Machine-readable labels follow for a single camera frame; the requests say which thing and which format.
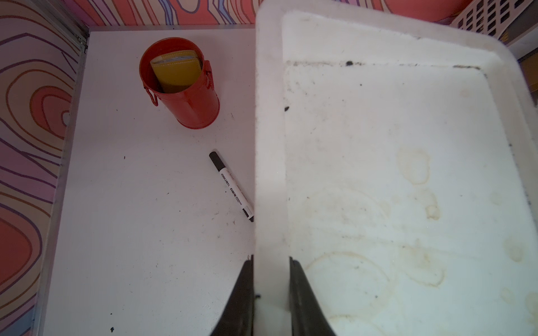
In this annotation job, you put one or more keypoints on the black white marker pen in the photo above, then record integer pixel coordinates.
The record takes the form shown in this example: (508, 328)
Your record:
(232, 186)

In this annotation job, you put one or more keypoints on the red metal bucket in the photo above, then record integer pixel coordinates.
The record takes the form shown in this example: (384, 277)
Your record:
(196, 107)

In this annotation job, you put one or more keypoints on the white desk file organizer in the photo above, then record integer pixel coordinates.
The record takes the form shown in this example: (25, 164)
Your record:
(514, 23)

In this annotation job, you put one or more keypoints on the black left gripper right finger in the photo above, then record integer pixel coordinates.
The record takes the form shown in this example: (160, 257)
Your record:
(307, 318)

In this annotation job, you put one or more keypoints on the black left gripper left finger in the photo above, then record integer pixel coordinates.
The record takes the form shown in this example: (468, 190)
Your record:
(237, 318)

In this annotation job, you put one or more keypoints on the white plastic drawer cabinet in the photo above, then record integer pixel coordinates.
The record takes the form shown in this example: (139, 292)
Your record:
(396, 160)

